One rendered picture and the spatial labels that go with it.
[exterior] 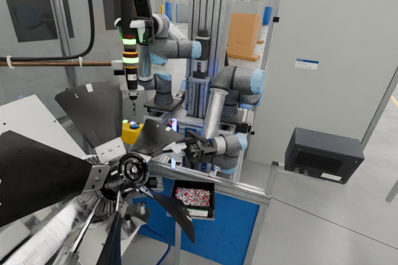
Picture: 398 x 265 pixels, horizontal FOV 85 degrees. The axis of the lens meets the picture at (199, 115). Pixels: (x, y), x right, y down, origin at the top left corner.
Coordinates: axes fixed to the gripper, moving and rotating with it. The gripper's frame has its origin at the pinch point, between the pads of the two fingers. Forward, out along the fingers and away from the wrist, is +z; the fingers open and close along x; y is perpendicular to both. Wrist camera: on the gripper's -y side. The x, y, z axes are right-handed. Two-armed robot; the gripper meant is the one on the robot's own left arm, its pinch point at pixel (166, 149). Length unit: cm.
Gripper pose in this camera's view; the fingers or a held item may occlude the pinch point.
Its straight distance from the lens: 91.1
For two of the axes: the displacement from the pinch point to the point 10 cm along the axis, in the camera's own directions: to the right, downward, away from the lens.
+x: -1.0, 8.3, 5.4
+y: 3.2, 5.4, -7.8
